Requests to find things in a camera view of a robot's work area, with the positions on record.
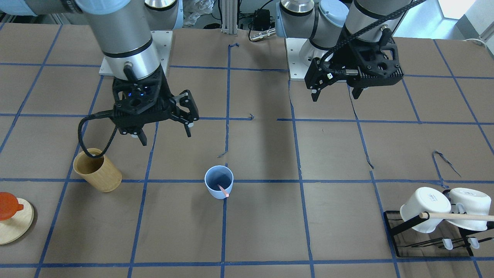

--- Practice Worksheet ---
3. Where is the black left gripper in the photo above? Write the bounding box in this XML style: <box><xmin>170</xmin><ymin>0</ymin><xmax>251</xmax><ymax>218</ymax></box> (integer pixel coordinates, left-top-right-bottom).
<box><xmin>304</xmin><ymin>28</ymin><xmax>404</xmax><ymax>102</ymax></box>

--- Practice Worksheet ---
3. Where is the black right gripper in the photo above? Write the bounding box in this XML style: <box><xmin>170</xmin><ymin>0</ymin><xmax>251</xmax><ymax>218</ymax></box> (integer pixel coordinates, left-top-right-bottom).
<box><xmin>112</xmin><ymin>64</ymin><xmax>200</xmax><ymax>146</ymax></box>

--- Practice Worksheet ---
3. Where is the light blue plastic cup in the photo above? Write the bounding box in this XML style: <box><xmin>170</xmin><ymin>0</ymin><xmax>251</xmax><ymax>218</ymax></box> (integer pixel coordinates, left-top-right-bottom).
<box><xmin>204</xmin><ymin>165</ymin><xmax>234</xmax><ymax>199</ymax></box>

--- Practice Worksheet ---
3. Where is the pink chopstick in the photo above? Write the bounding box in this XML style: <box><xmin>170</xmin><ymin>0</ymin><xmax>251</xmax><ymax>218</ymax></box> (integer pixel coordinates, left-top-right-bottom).
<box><xmin>218</xmin><ymin>184</ymin><xmax>229</xmax><ymax>198</ymax></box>

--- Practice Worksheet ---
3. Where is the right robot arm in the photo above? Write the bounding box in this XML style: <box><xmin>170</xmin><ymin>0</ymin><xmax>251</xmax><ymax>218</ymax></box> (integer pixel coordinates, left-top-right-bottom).
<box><xmin>1</xmin><ymin>0</ymin><xmax>363</xmax><ymax>150</ymax></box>

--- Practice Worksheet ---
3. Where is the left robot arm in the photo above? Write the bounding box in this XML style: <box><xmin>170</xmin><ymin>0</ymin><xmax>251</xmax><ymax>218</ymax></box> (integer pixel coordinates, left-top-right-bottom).
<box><xmin>275</xmin><ymin>0</ymin><xmax>414</xmax><ymax>102</ymax></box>

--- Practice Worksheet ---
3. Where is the bamboo cylinder holder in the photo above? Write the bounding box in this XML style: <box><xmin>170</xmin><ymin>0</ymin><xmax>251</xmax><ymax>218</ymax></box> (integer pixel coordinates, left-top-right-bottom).
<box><xmin>73</xmin><ymin>151</ymin><xmax>122</xmax><ymax>192</ymax></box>

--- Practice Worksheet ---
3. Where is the white mug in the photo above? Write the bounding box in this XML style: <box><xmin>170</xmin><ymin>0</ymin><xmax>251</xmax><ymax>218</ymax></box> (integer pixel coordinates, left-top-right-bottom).
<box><xmin>447</xmin><ymin>188</ymin><xmax>492</xmax><ymax>232</ymax></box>
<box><xmin>400</xmin><ymin>187</ymin><xmax>451</xmax><ymax>221</ymax></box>

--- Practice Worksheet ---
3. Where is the wooden rack rod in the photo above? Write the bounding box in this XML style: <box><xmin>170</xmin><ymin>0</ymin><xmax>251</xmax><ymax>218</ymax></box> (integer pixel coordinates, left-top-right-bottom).
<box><xmin>418</xmin><ymin>212</ymin><xmax>494</xmax><ymax>222</ymax></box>

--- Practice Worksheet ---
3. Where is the black mug rack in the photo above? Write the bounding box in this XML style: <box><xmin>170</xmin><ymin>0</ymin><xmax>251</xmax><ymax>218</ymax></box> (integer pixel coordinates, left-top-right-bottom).
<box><xmin>383</xmin><ymin>210</ymin><xmax>476</xmax><ymax>258</ymax></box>

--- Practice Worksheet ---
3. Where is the aluminium frame post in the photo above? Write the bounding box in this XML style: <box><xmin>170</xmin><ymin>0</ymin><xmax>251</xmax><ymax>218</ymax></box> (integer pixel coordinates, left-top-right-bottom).
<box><xmin>218</xmin><ymin>0</ymin><xmax>240</xmax><ymax>36</ymax></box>

